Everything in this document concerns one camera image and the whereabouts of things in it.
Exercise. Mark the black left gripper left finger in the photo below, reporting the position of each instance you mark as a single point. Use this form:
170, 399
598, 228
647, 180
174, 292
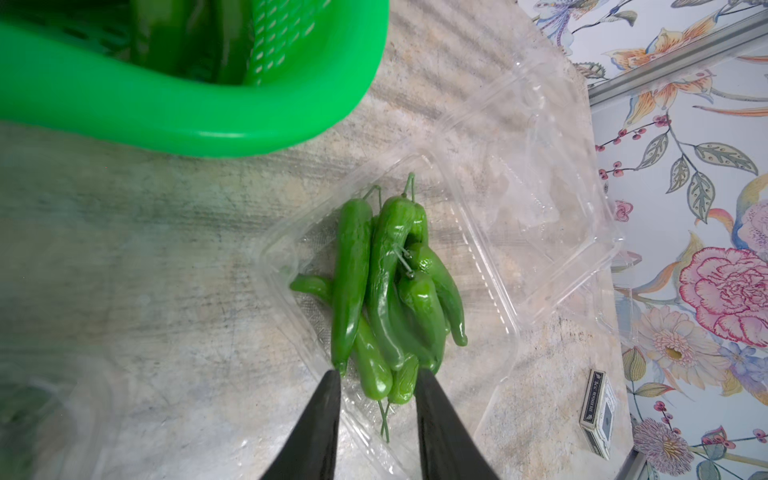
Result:
310, 451

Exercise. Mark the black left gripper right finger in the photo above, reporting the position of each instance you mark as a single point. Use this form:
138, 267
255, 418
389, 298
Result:
446, 449

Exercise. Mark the clear clamshell container front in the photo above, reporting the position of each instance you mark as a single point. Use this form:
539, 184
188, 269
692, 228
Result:
459, 250

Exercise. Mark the clear clamshell container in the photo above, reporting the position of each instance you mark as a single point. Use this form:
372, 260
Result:
459, 250
60, 411

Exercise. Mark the green peppers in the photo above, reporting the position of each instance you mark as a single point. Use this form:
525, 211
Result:
167, 36

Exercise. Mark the small card box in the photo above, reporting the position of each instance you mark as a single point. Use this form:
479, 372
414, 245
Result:
598, 412

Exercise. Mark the green plastic basket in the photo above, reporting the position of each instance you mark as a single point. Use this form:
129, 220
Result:
65, 65

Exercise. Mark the aluminium corner profile right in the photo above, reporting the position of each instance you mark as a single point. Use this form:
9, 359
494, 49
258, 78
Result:
730, 40

